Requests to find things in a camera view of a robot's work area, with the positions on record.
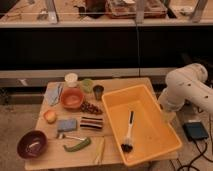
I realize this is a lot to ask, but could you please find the yellow wooden stick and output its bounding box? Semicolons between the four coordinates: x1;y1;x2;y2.
94;137;105;165

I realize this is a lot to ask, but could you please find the silver fork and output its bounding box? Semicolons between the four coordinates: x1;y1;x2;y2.
57;133;86;141

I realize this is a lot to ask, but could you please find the yellow plastic bin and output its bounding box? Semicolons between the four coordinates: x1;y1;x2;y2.
102;84;182;166

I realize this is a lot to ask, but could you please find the dark metal cup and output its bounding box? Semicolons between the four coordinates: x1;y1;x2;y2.
93;85;104;101

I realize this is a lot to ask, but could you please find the orange bowl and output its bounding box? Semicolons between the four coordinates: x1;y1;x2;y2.
60;88;84;109

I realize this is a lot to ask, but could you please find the yellow apple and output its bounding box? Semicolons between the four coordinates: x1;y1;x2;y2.
43;110;57;124

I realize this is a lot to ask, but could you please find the black cable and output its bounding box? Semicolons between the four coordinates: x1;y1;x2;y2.
169;114;213;171

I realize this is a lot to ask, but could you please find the bunch of dark grapes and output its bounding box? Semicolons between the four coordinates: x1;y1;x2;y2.
80;101;102;115

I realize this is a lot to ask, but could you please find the purple bowl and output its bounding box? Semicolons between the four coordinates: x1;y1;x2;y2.
17;130;47;159

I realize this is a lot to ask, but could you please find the blue grey cloth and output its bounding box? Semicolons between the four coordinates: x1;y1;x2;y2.
44;83;63;106

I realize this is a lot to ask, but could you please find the green cup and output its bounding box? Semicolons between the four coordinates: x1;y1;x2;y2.
81;78;93;93

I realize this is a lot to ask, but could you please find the black and white dish brush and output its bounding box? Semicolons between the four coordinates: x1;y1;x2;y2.
121;111;134;153

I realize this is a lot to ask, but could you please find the green pepper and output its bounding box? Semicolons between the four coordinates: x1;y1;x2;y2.
63;137;91;152

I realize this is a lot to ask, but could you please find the black foot pedal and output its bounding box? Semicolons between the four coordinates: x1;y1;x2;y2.
183;122;209;141

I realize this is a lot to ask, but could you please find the blue sponge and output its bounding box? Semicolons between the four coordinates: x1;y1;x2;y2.
57;119;77;132

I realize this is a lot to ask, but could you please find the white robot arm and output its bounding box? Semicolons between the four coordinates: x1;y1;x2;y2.
158;63;213;114

